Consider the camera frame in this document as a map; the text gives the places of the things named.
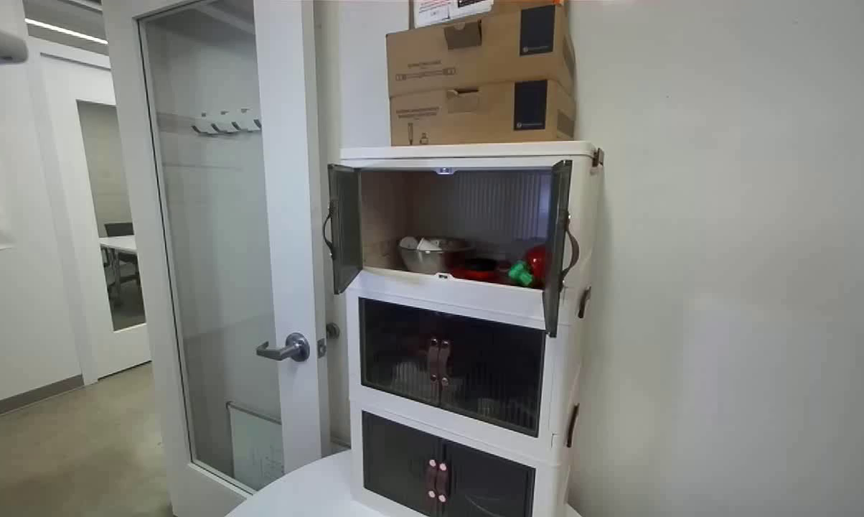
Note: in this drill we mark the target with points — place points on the dark translucent cabinet door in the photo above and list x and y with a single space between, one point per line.
492 376
390 350
554 249
346 232
488 491
390 465

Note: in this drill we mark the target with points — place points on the white stacked storage cabinet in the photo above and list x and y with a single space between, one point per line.
449 291

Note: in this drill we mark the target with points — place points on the red flat dish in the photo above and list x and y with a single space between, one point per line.
476 271

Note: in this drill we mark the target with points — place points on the green small toy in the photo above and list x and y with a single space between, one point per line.
521 274

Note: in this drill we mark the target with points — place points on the red round toy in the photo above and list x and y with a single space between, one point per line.
538 264

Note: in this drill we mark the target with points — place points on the flat brown cardboard box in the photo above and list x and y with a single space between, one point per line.
468 117

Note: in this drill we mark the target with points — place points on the white glass-panel room door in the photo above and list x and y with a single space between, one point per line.
290 190

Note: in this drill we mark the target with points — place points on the large brown cardboard box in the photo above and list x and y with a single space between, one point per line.
476 54

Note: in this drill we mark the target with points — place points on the white coat hook rack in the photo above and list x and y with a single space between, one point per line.
225 124

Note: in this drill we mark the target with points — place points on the white printed carton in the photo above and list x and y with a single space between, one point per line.
435 14

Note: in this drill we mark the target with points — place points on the white door with narrow window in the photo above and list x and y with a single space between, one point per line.
64 241

